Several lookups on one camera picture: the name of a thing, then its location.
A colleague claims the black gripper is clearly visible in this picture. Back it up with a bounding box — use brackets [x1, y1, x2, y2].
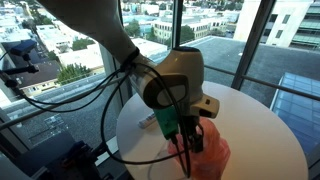
[179, 114, 205, 154]

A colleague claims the orange plastic bag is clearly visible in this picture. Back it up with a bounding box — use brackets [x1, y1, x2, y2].
[166, 116, 232, 180]

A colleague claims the white tube with barcode label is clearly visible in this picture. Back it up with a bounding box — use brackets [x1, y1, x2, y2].
[137, 112, 158, 130]

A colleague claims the blue glass roof outside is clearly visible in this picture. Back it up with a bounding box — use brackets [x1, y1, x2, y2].
[269, 72, 320, 164]

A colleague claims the dark window mullion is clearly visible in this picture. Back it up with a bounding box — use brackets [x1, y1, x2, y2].
[230, 0, 269, 92]
[171, 0, 185, 49]

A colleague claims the black equipment with blue parts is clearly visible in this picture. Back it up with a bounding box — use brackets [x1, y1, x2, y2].
[18, 130, 110, 180]

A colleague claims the white concrete building outside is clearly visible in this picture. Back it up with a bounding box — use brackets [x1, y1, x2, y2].
[233, 0, 320, 51]

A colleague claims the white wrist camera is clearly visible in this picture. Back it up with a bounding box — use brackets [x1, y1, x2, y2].
[191, 94, 221, 120]

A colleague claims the dark window rail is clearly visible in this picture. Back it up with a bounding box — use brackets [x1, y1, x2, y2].
[203, 64, 320, 102]
[0, 74, 123, 132]

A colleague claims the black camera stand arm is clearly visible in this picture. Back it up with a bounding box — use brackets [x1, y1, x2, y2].
[0, 63, 40, 78]

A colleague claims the blue camera on stand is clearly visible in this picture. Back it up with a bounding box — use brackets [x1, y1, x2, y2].
[9, 39, 38, 57]

